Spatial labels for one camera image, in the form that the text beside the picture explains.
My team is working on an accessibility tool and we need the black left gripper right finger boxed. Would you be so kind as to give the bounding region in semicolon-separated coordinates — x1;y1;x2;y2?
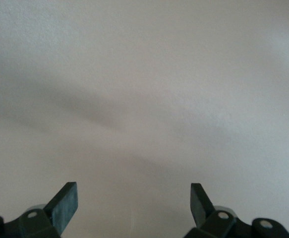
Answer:
183;183;289;238

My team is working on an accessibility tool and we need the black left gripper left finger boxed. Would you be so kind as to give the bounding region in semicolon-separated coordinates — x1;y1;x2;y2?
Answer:
0;182;79;238

